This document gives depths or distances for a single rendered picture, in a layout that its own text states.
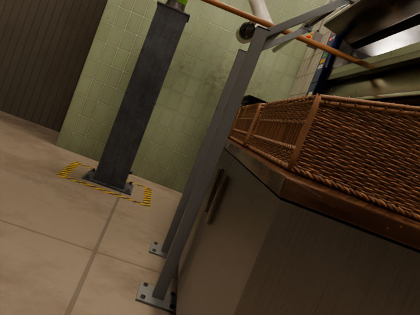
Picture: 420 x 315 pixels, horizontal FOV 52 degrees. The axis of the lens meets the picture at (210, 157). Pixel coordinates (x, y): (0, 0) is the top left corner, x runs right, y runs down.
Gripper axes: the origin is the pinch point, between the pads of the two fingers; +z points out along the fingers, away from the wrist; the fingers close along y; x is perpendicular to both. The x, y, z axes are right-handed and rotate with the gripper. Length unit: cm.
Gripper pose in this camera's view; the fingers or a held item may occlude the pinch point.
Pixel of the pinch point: (253, 22)
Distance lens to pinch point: 237.5
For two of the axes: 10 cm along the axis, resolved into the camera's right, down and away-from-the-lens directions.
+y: -3.6, 9.3, 0.8
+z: 0.5, 1.0, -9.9
